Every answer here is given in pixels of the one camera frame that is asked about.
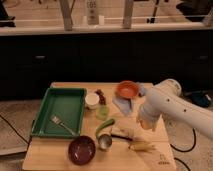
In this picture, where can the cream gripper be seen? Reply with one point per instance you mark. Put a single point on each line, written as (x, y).
(153, 124)

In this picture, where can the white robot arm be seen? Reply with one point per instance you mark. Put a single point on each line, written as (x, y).
(164, 97)

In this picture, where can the orange bowl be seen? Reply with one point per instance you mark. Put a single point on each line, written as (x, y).
(127, 89)

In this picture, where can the purple bowl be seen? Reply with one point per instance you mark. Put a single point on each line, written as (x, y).
(81, 150)

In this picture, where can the yellow banana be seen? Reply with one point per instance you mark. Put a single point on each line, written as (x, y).
(141, 146)

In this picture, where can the blue cloth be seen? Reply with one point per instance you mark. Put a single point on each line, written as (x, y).
(126, 105)

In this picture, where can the green cucumber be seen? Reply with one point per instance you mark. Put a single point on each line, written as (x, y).
(103, 126)

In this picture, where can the wooden cutting board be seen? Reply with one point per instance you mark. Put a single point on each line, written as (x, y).
(47, 154)

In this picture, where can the light green cup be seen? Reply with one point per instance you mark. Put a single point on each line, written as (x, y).
(102, 112)

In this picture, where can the silver measuring cup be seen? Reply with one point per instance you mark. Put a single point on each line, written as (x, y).
(105, 141)

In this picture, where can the red grapes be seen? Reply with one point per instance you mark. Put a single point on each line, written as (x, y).
(102, 100)

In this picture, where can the white cup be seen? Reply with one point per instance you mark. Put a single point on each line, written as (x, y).
(92, 100)

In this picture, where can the green plastic tray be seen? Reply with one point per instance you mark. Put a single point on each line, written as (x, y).
(65, 103)

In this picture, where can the black handled knife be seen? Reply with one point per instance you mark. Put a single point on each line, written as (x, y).
(122, 133)

